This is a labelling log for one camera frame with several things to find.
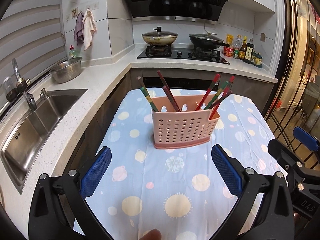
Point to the green chopstick in holder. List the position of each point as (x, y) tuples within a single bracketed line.
[(146, 94)]

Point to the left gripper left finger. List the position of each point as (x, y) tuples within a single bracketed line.
[(81, 185)]

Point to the small condiment jars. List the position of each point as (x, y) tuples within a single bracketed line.
[(256, 59)]

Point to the white window blinds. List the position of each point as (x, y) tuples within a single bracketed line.
[(31, 33)]

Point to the beige wok with lid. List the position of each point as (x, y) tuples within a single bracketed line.
[(158, 37)]

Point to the steel mixing bowl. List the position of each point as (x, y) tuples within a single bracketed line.
[(67, 70)]

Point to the chrome kitchen faucet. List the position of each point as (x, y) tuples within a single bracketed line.
[(13, 90)]

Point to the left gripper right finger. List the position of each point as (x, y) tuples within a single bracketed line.
[(241, 182)]

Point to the dark soy sauce bottle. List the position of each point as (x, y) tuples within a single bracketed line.
[(249, 51)]

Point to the dark red long chopstick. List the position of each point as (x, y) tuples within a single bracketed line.
[(217, 102)]

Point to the white hanging towel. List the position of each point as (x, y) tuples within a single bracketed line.
[(88, 28)]

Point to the soap dispenser pump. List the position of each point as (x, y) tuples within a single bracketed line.
[(43, 94)]

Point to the brown purple chopstick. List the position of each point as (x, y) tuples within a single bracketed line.
[(215, 97)]

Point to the person's left hand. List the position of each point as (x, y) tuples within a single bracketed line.
[(152, 235)]

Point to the black wok with lid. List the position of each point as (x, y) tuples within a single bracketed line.
[(207, 41)]

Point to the pink perforated utensil holder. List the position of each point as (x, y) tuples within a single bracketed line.
[(187, 128)]

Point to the person's right hand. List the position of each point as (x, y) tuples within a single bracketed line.
[(306, 229)]

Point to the green dish soap bottle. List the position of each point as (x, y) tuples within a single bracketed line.
[(73, 53)]

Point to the brown sauce bottle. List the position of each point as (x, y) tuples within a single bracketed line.
[(242, 50)]

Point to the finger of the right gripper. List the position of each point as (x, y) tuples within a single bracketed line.
[(309, 141), (285, 158)]

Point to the black gas stove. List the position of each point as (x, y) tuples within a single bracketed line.
[(194, 53)]

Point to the red chopstick with pattern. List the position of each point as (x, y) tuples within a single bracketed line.
[(226, 89)]

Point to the light blue patterned tablecloth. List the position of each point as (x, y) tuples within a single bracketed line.
[(176, 191)]

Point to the clear plastic bottle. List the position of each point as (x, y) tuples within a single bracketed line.
[(237, 45)]

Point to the purple hanging cloth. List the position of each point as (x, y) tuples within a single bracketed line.
[(78, 34)]

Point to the dark maroon chopstick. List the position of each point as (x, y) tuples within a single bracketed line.
[(164, 81), (171, 98)]

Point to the stainless steel sink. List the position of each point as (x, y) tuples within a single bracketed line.
[(26, 139)]

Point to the yellow seasoning packet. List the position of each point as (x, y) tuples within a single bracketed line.
[(229, 39)]

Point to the red instant noodle cup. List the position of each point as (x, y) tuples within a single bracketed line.
[(228, 51)]

